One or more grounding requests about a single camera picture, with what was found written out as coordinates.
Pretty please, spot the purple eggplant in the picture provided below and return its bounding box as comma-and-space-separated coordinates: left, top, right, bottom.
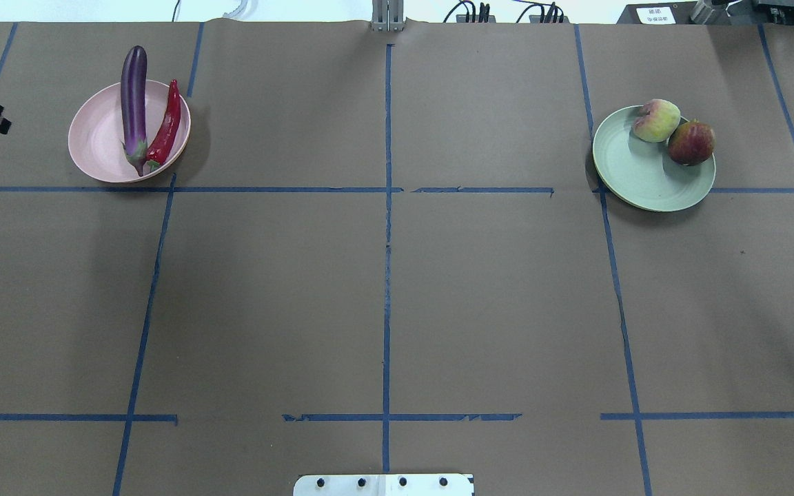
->
120, 46, 148, 176

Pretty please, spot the yellow pink peach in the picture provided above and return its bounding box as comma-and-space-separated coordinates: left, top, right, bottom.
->
631, 99, 681, 143

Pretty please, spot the red chili pepper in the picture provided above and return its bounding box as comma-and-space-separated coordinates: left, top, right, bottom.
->
144, 79, 182, 173

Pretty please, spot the pink plate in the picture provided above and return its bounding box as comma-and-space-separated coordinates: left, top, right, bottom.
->
68, 82, 192, 183

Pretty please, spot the green plate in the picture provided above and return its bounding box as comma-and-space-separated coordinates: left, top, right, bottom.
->
592, 105, 717, 211

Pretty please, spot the white label card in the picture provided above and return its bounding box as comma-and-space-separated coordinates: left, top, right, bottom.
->
635, 6, 677, 25

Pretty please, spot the aluminium frame post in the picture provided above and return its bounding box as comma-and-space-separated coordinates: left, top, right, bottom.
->
371, 0, 406, 32

